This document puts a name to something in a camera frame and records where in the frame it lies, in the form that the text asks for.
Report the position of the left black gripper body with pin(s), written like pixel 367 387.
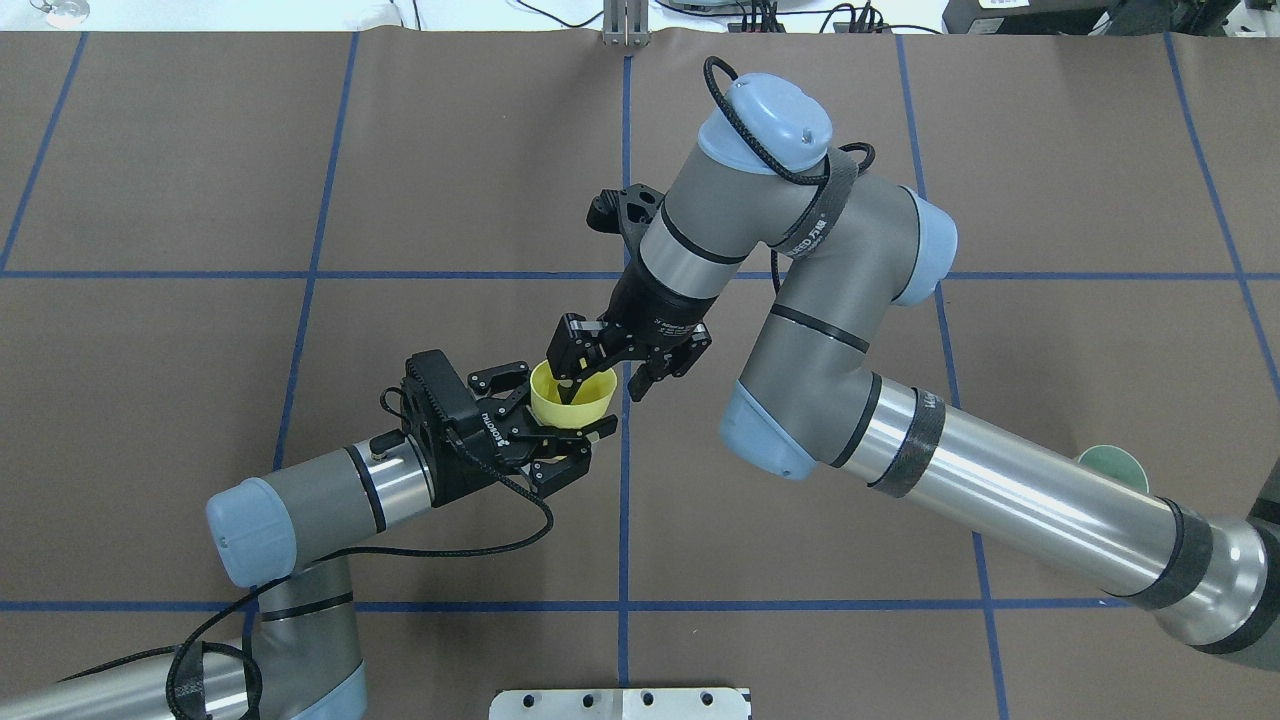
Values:
pixel 478 462

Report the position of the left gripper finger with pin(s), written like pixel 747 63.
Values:
pixel 497 380
pixel 561 456

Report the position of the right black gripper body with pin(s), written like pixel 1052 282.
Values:
pixel 652 304

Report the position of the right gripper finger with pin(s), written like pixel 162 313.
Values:
pixel 674 362
pixel 576 353

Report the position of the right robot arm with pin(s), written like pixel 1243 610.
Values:
pixel 815 390

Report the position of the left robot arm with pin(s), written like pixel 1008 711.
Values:
pixel 289 649

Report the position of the green plastic cup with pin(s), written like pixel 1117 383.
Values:
pixel 1117 464

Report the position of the brown table mat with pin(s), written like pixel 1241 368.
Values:
pixel 218 249

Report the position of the black box with label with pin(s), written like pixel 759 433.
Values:
pixel 1022 17

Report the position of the small white disc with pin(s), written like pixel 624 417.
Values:
pixel 65 14

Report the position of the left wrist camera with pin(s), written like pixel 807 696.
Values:
pixel 437 402

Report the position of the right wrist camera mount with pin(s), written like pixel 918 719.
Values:
pixel 627 212

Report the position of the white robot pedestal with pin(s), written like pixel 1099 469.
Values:
pixel 624 703

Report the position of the aluminium frame post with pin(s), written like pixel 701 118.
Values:
pixel 625 23

